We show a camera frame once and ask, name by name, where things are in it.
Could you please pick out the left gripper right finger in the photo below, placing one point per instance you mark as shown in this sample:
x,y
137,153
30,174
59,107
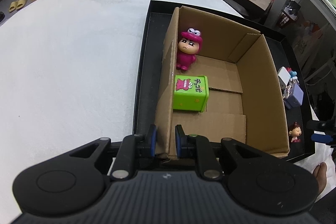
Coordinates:
x,y
180,141

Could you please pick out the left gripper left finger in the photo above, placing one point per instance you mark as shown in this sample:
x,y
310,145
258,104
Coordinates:
x,y
151,139

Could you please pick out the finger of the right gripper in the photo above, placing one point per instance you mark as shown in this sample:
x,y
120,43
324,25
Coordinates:
x,y
320,138

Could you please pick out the red dress girl figurine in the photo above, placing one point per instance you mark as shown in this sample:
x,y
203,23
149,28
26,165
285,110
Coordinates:
x,y
295,133

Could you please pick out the purple cube box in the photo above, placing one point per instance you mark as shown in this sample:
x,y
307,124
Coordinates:
x,y
293,96

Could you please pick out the blue smurf figurine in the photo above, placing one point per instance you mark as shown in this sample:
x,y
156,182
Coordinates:
x,y
292,81

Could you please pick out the brown cardboard box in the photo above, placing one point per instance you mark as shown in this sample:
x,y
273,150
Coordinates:
x,y
245,101

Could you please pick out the pink hooded figurine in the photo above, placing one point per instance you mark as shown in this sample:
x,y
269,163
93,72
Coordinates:
x,y
187,48

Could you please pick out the right hand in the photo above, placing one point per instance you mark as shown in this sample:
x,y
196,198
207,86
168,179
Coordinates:
x,y
320,173

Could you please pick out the green tin box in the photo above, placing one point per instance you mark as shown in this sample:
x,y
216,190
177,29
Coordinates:
x,y
191,93

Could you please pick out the yellow slippers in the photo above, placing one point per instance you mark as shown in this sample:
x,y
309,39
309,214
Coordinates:
x,y
17,5

